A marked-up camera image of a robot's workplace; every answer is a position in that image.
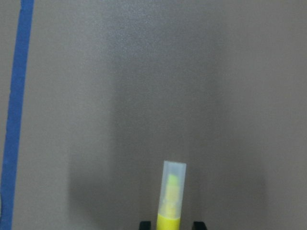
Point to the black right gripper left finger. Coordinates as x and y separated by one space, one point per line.
145 225

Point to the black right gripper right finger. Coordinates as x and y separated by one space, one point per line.
199 225

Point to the yellow highlighter pen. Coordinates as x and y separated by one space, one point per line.
171 195

